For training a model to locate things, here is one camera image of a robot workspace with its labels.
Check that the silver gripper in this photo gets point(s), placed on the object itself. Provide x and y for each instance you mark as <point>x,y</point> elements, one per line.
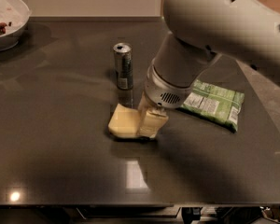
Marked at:
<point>162,94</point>

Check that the yellow sponge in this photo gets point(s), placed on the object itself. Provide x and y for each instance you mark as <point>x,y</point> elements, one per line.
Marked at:
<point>126,123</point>

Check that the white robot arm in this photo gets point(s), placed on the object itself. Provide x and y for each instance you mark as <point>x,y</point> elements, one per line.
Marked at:
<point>244,30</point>

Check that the silver redbull can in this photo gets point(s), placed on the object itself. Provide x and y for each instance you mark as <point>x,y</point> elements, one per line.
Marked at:
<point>123,65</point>

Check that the green snack bag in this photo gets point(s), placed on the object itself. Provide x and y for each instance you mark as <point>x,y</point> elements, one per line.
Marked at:
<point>219,105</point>

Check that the white bowl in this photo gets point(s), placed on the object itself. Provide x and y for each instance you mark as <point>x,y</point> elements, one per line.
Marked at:
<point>15,14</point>

